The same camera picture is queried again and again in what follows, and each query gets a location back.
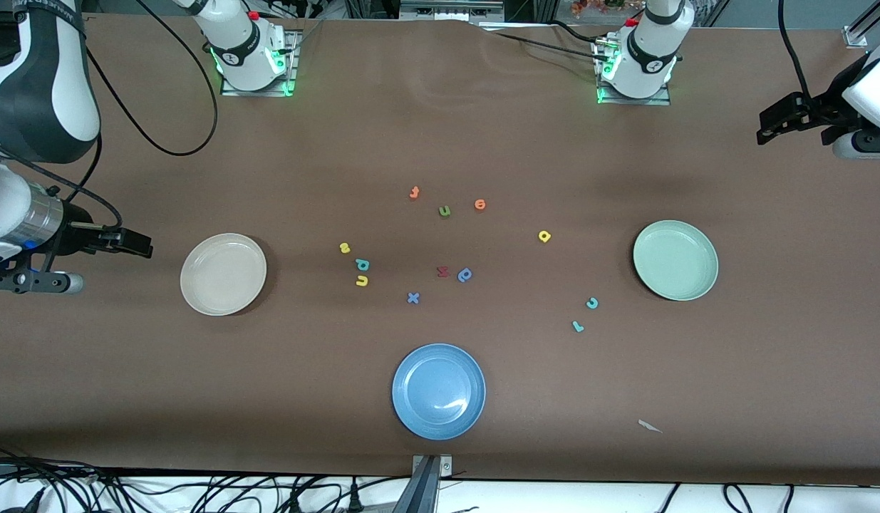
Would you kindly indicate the aluminium profile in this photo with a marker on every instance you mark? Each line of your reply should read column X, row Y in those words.
column 856, row 34

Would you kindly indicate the blue round plate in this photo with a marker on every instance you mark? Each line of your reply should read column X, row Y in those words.
column 438, row 392

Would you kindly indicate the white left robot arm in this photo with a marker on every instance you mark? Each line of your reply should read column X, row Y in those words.
column 653, row 43

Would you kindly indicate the grey metal camera mount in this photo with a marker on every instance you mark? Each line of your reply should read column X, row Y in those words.
column 429, row 484

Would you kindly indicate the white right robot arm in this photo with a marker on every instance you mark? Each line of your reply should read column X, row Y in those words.
column 48, row 92

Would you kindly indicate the white paper scrap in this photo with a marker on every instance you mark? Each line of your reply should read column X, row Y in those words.
column 650, row 426

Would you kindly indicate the grey metal frame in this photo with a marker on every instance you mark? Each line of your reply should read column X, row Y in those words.
column 450, row 8

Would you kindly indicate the black power plug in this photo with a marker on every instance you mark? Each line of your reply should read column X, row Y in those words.
column 28, row 503
column 293, row 503
column 354, row 500

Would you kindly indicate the green round plate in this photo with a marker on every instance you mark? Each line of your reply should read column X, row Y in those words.
column 675, row 260

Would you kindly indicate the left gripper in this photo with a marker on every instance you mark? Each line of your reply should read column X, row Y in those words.
column 823, row 110

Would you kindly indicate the blue letter p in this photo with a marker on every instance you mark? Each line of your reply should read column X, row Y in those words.
column 468, row 277

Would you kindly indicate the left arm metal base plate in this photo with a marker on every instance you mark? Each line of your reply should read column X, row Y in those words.
column 635, row 101

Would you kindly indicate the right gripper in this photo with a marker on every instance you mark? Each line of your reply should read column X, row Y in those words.
column 77, row 229

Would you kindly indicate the brown table cover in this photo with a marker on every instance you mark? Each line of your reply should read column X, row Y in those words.
column 126, row 392

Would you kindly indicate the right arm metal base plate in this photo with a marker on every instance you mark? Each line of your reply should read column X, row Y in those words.
column 293, row 50

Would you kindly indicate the beige round plate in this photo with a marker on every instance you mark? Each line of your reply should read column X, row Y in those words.
column 223, row 274

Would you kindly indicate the orange flowers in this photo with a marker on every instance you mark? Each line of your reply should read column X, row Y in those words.
column 596, row 6

